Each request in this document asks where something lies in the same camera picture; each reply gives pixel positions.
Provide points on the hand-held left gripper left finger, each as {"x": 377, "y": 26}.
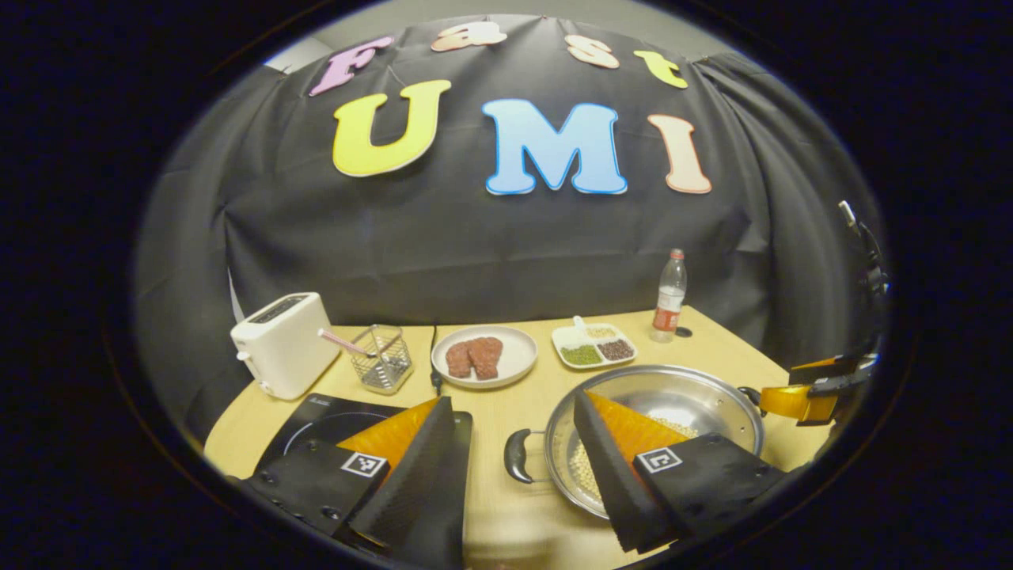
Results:
{"x": 415, "y": 491}

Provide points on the white round plate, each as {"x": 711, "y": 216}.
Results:
{"x": 518, "y": 352}

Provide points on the white toaster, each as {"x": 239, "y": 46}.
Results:
{"x": 281, "y": 348}

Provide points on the brown meat piece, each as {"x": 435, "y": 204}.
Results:
{"x": 487, "y": 356}
{"x": 457, "y": 360}

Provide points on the stainless steel pot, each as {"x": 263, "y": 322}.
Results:
{"x": 673, "y": 392}

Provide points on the clear bottle with red label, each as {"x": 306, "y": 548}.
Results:
{"x": 669, "y": 305}

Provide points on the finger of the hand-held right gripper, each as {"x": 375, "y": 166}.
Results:
{"x": 839, "y": 366}
{"x": 795, "y": 402}

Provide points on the black backdrop cloth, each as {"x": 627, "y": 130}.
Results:
{"x": 491, "y": 245}

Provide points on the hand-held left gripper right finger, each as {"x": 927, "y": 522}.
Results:
{"x": 621, "y": 491}

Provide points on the pile of soybeans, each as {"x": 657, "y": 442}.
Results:
{"x": 584, "y": 471}

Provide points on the black induction cooktop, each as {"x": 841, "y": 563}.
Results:
{"x": 316, "y": 423}

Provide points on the white divided dish of beans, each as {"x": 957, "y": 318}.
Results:
{"x": 593, "y": 344}

